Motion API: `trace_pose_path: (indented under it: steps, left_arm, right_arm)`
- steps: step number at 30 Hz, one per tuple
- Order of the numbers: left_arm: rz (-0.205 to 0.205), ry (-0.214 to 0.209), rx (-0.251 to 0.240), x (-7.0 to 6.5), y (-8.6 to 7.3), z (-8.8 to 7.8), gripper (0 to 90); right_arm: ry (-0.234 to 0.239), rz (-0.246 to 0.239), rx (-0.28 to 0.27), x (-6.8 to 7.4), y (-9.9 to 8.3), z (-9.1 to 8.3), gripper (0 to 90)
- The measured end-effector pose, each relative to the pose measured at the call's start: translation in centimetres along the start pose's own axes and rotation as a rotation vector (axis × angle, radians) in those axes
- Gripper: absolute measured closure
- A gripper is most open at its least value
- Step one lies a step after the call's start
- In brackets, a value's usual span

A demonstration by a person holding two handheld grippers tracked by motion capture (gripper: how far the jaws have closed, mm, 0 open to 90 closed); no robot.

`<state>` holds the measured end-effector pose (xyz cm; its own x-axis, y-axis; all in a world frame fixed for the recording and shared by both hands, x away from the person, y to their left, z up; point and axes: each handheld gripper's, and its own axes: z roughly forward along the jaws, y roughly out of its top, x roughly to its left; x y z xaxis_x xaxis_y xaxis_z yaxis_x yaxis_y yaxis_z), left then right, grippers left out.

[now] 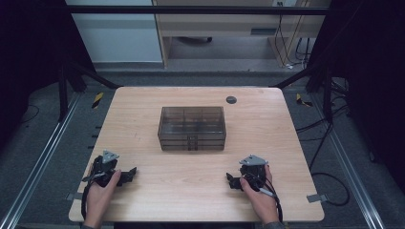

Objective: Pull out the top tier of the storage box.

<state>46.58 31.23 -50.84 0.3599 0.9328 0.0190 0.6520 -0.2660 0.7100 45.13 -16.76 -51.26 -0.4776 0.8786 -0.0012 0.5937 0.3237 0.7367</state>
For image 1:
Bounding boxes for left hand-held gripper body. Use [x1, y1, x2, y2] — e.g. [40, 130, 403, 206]
[81, 150, 128, 189]

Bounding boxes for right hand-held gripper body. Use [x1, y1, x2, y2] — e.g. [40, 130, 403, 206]
[238, 155, 272, 193]

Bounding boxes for smoky transparent drawer box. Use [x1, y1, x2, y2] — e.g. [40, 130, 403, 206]
[157, 106, 227, 153]

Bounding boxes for person's left hand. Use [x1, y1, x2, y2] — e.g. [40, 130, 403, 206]
[84, 169, 122, 226]

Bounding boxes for person's right hand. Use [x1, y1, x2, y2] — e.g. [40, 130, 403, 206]
[239, 164, 280, 224]

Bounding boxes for white cabinet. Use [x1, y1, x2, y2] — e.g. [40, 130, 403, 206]
[65, 0, 164, 64]

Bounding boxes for black curtain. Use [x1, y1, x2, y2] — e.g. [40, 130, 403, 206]
[0, 0, 96, 151]
[306, 0, 405, 192]

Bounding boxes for light wooden desk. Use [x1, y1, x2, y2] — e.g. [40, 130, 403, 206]
[152, 0, 332, 69]

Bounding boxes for grey left cable plug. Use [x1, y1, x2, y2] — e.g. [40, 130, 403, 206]
[81, 171, 106, 183]

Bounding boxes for grey cable plug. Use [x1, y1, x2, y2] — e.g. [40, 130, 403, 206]
[258, 187, 275, 198]
[81, 171, 106, 183]

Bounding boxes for grey right cable plug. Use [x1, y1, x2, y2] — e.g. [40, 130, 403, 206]
[258, 187, 275, 198]

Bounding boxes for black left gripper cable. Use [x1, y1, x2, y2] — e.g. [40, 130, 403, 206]
[80, 179, 96, 221]

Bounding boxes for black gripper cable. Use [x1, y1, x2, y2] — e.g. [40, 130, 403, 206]
[252, 173, 285, 223]
[80, 179, 96, 221]

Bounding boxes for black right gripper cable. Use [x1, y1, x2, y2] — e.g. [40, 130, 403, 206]
[252, 173, 285, 223]

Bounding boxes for aluminium floor rail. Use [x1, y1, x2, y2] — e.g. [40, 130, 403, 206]
[309, 94, 387, 229]
[0, 92, 82, 229]

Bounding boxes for yellow-handled tool left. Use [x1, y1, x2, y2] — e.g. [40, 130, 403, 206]
[91, 92, 105, 110]

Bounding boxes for yellow-handled tool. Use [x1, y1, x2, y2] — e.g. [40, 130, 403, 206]
[91, 92, 105, 110]
[295, 93, 313, 108]

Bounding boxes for black floor cable bundle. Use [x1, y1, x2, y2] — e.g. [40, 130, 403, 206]
[295, 103, 351, 171]

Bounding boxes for yellow-handled tool right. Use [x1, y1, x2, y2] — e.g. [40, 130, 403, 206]
[295, 93, 313, 108]

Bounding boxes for black frame post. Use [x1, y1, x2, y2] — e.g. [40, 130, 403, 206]
[323, 68, 334, 123]
[57, 63, 70, 122]

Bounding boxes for thin black floor cable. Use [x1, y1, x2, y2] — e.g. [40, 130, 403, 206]
[19, 103, 41, 126]

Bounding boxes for black floor cable loop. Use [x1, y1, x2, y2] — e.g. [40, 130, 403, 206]
[309, 171, 352, 207]

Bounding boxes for black frame strut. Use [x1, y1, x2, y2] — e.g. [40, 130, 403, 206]
[65, 61, 123, 90]
[270, 67, 316, 90]

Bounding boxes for hanging desk cables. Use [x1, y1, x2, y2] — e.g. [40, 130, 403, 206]
[274, 1, 314, 70]

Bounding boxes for black frame bar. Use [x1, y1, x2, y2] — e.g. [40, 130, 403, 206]
[65, 5, 330, 16]

